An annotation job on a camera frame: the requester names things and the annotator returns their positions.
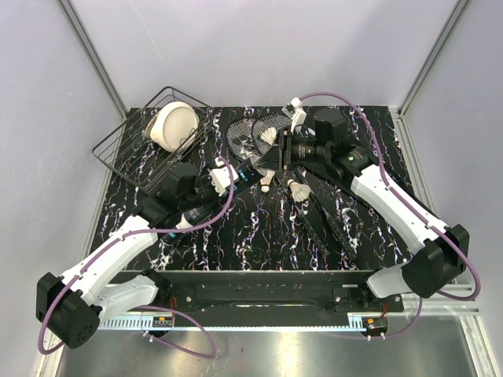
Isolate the white round container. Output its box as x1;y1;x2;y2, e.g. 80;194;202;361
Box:
146;101;199;153

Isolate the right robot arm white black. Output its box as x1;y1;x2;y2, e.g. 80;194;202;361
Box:
251;108;469;312

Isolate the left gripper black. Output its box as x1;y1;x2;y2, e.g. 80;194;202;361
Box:
180;163;235;217

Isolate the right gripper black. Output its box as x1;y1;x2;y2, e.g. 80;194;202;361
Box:
253;128;330;172

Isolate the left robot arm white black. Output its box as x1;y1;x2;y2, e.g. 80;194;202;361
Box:
36;158;240;355

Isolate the right badminton racket black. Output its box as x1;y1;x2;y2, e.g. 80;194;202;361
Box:
251;113;358;262

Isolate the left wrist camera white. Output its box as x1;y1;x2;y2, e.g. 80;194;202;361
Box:
209;167;231;196

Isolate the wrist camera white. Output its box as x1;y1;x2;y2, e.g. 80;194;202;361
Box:
209;167;231;196
282;97;307;133

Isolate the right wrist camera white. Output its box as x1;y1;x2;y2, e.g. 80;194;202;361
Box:
282;97;307;133

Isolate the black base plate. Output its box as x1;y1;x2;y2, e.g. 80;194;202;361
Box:
117;269;405;315

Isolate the black wire basket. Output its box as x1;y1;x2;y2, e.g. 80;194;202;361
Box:
91;86;213;194

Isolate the white shuttlecock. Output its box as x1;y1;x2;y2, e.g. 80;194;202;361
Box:
260;127;277;145
287;179;311;203
260;170;275;193

